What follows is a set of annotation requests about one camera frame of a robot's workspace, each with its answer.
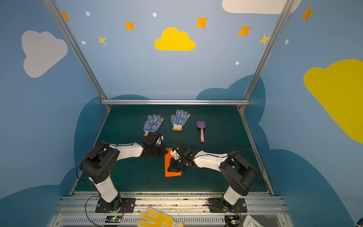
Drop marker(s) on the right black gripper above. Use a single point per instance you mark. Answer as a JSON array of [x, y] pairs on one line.
[[176, 161]]

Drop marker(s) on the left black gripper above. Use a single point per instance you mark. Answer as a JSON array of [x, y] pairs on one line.
[[158, 150]]

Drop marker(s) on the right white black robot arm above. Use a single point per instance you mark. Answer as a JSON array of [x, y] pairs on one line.
[[237, 171]]

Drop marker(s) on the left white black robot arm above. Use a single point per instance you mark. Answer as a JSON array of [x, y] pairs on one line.
[[99, 163]]

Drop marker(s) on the left blue dotted work glove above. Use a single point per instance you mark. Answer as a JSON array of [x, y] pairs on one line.
[[152, 124]]

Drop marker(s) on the blue dotted work glove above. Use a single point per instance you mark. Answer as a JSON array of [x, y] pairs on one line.
[[179, 119], [152, 124]]

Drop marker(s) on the purple pink spatula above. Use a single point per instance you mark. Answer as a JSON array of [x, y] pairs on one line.
[[201, 125]]

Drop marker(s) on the right blue dotted work glove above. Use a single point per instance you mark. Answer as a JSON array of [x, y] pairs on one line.
[[179, 119]]

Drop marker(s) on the yellow dotted work glove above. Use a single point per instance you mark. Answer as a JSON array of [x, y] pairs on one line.
[[154, 218]]

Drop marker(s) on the right green circuit board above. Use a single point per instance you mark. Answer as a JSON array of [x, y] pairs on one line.
[[232, 221]]

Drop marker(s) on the green circuit board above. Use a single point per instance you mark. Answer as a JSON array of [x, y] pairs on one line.
[[113, 219], [232, 221]]

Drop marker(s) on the left green circuit board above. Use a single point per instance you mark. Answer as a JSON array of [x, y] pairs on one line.
[[113, 219]]

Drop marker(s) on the white plastic object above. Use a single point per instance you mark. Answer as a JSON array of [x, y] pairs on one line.
[[249, 221]]

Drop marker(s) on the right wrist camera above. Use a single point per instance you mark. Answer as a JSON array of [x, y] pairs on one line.
[[174, 154]]

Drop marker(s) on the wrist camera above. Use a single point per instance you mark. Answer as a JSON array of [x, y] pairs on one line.
[[174, 154], [160, 140]]

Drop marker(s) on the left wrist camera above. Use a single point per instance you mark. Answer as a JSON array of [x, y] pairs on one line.
[[160, 140]]

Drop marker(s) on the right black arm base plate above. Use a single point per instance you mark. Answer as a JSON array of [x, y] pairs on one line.
[[219, 205]]

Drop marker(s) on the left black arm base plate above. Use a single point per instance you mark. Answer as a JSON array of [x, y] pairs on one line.
[[119, 205]]

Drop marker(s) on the aluminium rear frame bar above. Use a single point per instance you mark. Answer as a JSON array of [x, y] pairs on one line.
[[174, 102]]

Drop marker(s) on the left aluminium frame post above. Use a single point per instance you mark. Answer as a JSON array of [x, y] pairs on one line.
[[62, 23]]

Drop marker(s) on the aluminium frame post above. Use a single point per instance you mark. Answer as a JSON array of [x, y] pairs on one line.
[[62, 23], [279, 26]]

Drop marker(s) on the right aluminium frame post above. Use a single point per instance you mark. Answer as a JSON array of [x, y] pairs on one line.
[[279, 26]]

